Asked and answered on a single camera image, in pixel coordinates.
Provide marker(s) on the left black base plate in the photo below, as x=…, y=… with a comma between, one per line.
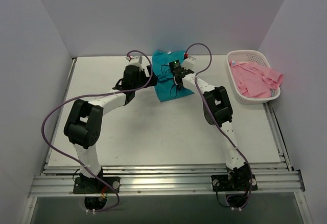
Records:
x=84, y=185

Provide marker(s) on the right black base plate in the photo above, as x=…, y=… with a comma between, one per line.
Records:
x=230, y=182

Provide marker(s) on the pink t-shirt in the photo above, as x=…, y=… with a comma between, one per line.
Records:
x=254, y=80

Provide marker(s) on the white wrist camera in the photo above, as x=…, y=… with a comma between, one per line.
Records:
x=135, y=61
x=188, y=62

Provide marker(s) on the teal t-shirt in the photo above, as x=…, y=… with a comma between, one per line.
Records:
x=165, y=88

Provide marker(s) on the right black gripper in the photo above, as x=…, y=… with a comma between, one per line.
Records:
x=179, y=76

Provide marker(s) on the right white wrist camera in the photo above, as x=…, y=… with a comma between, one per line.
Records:
x=188, y=62

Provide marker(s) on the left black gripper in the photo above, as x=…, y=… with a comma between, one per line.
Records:
x=149, y=75

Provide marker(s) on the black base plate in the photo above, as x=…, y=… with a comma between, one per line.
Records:
x=230, y=182
x=84, y=185

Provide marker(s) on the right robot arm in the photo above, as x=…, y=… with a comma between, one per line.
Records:
x=217, y=112

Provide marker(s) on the white perforated plastic basket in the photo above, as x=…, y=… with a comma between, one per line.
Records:
x=249, y=56

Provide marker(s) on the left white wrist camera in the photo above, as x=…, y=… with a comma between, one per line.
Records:
x=135, y=61

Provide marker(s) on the aluminium rail frame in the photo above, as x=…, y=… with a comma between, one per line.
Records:
x=168, y=148

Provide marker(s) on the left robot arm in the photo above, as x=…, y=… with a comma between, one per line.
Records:
x=83, y=126

